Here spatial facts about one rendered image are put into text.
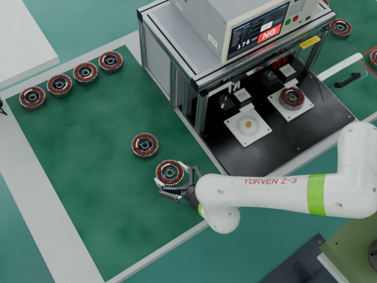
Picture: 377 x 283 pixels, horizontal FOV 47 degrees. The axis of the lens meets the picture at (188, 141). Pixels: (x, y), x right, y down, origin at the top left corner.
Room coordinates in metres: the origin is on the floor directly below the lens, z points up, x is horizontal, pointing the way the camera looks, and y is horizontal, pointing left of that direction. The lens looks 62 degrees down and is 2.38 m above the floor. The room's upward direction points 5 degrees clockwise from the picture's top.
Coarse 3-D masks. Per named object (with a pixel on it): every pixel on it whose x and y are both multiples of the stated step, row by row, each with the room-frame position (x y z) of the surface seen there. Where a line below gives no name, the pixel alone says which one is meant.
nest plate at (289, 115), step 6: (270, 96) 1.13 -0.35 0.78; (276, 96) 1.14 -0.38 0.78; (288, 96) 1.14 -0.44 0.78; (276, 102) 1.10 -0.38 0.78; (306, 102) 1.12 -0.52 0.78; (282, 108) 1.07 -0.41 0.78; (300, 108) 1.08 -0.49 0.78; (306, 108) 1.08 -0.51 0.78; (282, 114) 1.04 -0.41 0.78; (288, 114) 1.05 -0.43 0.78; (294, 114) 1.05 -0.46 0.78; (300, 114) 1.05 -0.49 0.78; (288, 120) 1.01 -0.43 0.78
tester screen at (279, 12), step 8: (280, 8) 1.16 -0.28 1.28; (264, 16) 1.11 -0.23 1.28; (272, 16) 1.14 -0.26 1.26; (280, 16) 1.16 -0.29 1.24; (248, 24) 1.07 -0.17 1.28; (256, 24) 1.10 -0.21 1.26; (264, 24) 1.12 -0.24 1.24; (240, 32) 1.05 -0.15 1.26; (248, 32) 1.08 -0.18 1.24; (256, 32) 1.10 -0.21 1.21; (232, 40) 1.03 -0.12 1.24; (240, 40) 1.06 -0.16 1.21; (256, 40) 1.11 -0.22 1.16; (264, 40) 1.13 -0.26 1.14; (232, 48) 1.04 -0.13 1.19; (240, 48) 1.06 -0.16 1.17; (248, 48) 1.09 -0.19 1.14; (232, 56) 1.04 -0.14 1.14
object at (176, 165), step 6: (162, 162) 0.74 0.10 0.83; (168, 162) 0.74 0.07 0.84; (174, 162) 0.74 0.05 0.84; (162, 168) 0.71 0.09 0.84; (168, 168) 0.72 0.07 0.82; (174, 168) 0.72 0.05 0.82; (180, 168) 0.71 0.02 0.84; (156, 174) 0.68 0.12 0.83; (162, 174) 0.69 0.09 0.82; (174, 174) 0.70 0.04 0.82; (180, 174) 0.69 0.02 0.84; (162, 180) 0.66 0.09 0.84; (168, 180) 0.66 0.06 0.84; (174, 180) 0.66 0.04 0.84; (180, 180) 0.66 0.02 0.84; (168, 186) 0.64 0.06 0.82; (174, 186) 0.64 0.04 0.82
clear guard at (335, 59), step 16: (320, 32) 1.27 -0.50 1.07; (336, 32) 1.28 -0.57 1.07; (288, 48) 1.17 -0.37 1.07; (320, 48) 1.18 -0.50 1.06; (336, 48) 1.19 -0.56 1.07; (352, 48) 1.20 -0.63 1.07; (304, 64) 1.10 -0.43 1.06; (320, 64) 1.10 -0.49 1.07; (336, 64) 1.11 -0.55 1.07; (352, 64) 1.12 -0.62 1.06; (320, 80) 1.02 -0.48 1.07; (336, 80) 1.05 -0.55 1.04
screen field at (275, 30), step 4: (280, 24) 1.17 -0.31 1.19; (272, 28) 1.15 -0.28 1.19; (276, 28) 1.16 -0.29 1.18; (264, 32) 1.13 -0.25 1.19; (268, 32) 1.14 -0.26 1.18; (272, 32) 1.15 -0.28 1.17; (276, 32) 1.17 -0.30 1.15; (260, 36) 1.12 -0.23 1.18; (264, 36) 1.13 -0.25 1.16; (268, 36) 1.14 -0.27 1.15; (260, 40) 1.12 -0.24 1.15
